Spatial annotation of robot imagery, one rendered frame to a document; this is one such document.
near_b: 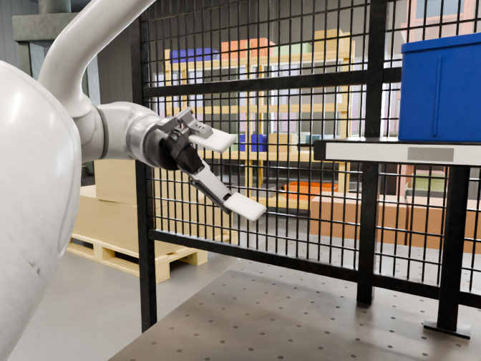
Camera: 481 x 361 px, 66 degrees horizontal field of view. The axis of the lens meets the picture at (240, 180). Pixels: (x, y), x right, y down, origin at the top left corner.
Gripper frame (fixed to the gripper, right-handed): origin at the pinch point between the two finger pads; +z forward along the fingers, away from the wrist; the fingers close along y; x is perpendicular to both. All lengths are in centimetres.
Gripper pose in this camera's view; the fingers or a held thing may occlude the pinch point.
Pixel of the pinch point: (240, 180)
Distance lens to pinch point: 51.5
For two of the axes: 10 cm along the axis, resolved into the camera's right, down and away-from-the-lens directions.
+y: 3.3, 7.0, 6.3
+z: 6.6, 3.1, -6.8
